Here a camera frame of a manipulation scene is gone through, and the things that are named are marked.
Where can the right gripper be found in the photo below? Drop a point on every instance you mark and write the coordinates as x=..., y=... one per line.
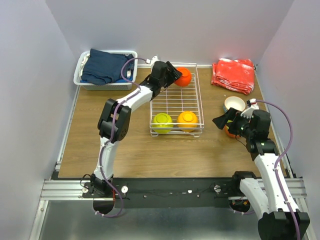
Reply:
x=232, y=114

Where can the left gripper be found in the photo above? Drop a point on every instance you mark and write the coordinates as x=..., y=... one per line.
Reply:
x=173, y=75

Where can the white black striped bowl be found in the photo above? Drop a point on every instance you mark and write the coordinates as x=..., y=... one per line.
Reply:
x=235, y=102

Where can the yellow orange bowl front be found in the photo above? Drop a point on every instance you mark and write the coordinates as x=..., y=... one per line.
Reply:
x=187, y=121

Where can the lime green bowl front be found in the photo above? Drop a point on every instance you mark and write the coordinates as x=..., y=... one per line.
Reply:
x=162, y=123

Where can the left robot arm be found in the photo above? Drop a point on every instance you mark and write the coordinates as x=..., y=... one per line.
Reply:
x=113, y=124

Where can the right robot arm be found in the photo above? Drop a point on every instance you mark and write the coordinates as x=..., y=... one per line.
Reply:
x=279, y=217

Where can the blue cloth in basket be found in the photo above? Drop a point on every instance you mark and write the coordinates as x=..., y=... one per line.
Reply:
x=123, y=80

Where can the red white folded towel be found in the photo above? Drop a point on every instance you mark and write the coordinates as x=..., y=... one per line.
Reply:
x=234, y=75

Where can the dark blue jeans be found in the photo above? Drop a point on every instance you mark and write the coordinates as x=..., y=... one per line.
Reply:
x=103, y=67

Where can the white plastic laundry basket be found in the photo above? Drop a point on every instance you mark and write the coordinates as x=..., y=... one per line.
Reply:
x=110, y=86

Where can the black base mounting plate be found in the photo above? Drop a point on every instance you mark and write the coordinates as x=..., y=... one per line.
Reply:
x=178, y=192

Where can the white cloth in basket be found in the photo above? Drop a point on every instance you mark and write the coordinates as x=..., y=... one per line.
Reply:
x=83, y=62

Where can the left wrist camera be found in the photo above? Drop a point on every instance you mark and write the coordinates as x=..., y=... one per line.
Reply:
x=152, y=60

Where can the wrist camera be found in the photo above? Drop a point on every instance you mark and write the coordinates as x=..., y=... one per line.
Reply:
x=251, y=106
x=152, y=60

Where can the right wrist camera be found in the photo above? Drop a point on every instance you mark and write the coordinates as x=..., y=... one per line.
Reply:
x=251, y=106

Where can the white wire dish rack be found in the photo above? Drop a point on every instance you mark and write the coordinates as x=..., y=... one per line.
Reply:
x=175, y=99

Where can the aluminium frame rail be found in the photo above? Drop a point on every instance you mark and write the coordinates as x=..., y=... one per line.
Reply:
x=61, y=190

